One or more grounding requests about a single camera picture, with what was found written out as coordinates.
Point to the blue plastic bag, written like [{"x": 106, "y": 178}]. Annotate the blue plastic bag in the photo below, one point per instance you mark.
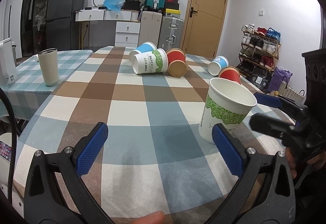
[{"x": 114, "y": 5}]

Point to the black bag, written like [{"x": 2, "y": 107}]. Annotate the black bag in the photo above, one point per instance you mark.
[{"x": 131, "y": 5}]

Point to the white dresser desk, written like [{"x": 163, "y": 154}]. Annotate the white dresser desk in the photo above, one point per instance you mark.
[{"x": 100, "y": 27}]

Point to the shoe rack with shoes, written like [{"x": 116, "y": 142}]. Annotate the shoe rack with shoes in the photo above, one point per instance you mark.
[{"x": 259, "y": 51}]

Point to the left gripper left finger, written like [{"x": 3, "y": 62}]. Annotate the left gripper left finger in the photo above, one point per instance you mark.
[{"x": 55, "y": 192}]

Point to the purple bag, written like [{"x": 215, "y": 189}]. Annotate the purple bag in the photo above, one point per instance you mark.
[{"x": 280, "y": 74}]

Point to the blue cup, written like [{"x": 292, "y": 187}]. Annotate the blue cup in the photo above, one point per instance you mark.
[
  {"x": 217, "y": 65},
  {"x": 145, "y": 47}
]

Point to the blue cup far left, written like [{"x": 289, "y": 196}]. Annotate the blue cup far left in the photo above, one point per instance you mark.
[{"x": 145, "y": 47}]

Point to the blue cup right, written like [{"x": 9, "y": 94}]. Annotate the blue cup right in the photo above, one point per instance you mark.
[{"x": 217, "y": 65}]

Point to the red cup near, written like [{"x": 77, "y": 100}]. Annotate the red cup near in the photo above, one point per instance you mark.
[{"x": 231, "y": 73}]

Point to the dark glass cabinet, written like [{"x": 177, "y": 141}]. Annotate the dark glass cabinet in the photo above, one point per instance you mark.
[{"x": 33, "y": 26}]

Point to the woven basket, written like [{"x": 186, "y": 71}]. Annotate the woven basket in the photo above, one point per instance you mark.
[{"x": 288, "y": 92}]

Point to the silver suitcase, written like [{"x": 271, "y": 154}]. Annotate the silver suitcase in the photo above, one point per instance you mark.
[{"x": 170, "y": 33}]

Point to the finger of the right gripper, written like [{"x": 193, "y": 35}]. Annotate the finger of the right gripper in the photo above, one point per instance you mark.
[
  {"x": 294, "y": 109},
  {"x": 272, "y": 127}
]

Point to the wooden door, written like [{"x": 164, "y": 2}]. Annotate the wooden door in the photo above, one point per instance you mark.
[{"x": 204, "y": 20}]

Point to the right hand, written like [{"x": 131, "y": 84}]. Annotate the right hand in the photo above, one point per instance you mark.
[{"x": 317, "y": 162}]

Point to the red cup far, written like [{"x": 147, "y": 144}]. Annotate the red cup far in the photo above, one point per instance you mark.
[{"x": 177, "y": 66}]

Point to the white appliance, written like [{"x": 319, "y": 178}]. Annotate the white appliance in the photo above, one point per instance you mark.
[{"x": 8, "y": 68}]

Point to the white green paper cup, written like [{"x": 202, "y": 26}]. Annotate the white green paper cup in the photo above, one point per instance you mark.
[{"x": 227, "y": 103}]

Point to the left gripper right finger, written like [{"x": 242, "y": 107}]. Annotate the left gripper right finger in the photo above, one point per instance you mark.
[{"x": 275, "y": 201}]

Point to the yellow box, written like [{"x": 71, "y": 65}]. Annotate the yellow box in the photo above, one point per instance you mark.
[{"x": 173, "y": 12}]

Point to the black refrigerator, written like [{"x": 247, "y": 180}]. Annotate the black refrigerator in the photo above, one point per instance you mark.
[{"x": 62, "y": 31}]

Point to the beige suitcase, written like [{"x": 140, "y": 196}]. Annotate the beige suitcase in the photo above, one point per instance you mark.
[{"x": 150, "y": 25}]

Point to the beige tumbler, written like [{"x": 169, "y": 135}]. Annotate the beige tumbler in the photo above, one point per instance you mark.
[{"x": 49, "y": 66}]

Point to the left hand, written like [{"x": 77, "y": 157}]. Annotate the left hand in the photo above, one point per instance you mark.
[{"x": 157, "y": 217}]

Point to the red cup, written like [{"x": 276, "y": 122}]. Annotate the red cup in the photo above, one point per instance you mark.
[
  {"x": 231, "y": 73},
  {"x": 177, "y": 66}
]

